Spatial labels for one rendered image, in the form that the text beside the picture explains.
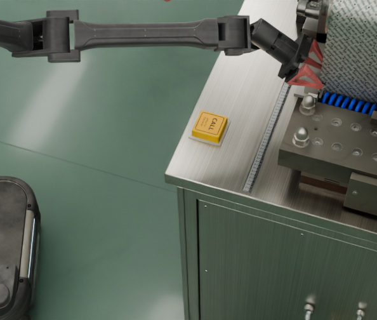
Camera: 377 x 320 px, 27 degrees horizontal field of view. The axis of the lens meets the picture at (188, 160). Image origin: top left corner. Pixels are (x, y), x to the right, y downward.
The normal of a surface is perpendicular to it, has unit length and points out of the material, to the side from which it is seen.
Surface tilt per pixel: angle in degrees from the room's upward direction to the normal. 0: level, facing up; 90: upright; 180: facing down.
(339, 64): 90
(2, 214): 0
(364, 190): 90
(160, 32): 37
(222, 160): 0
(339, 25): 90
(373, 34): 90
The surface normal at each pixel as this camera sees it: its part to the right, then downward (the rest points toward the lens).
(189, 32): 0.14, 0.00
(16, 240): -0.02, -0.59
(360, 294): -0.34, 0.76
